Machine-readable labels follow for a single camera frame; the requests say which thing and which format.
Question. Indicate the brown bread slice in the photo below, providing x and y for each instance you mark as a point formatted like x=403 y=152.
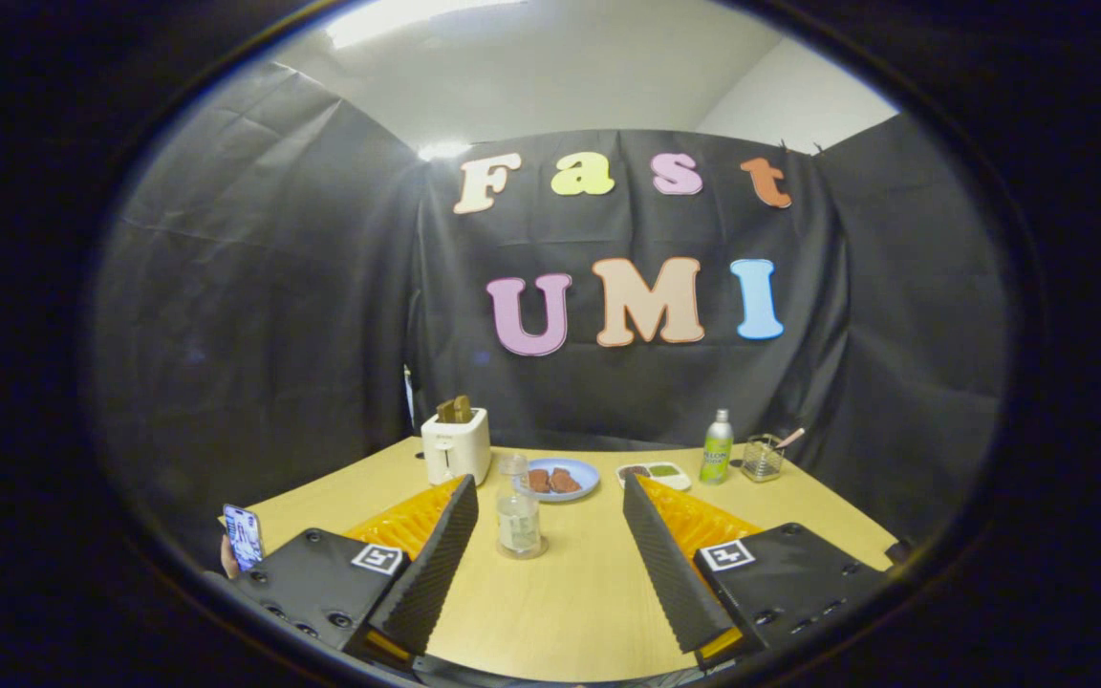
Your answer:
x=463 y=408
x=445 y=412

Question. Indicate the wooden table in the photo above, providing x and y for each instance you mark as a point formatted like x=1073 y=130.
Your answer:
x=570 y=602

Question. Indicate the white sauce tray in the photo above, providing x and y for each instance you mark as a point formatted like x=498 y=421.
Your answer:
x=656 y=474

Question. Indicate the white toaster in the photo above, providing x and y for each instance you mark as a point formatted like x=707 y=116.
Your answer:
x=456 y=449

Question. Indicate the black backdrop cloth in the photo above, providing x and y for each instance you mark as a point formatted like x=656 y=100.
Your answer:
x=302 y=315

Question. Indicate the clear glass cup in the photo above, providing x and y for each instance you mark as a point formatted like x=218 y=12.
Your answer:
x=762 y=460

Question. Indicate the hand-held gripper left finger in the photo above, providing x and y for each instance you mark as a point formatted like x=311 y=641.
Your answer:
x=436 y=564

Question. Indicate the clear plastic bottle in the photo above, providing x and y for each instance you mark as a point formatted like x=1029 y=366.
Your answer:
x=518 y=524

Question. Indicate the green drink bottle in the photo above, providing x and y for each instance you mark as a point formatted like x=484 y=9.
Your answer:
x=716 y=451

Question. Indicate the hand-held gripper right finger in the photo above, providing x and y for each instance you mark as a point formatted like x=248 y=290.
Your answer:
x=670 y=573

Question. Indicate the dark round object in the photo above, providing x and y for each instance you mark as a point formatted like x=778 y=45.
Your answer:
x=898 y=551

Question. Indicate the blue plate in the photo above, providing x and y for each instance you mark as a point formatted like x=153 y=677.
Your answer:
x=584 y=473

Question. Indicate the smartphone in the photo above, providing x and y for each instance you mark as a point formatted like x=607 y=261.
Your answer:
x=244 y=537

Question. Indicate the brown meat piece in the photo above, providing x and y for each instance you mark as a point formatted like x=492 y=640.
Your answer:
x=539 y=481
x=565 y=482

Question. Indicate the pink stirring stick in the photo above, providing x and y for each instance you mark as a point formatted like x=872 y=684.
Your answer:
x=789 y=438

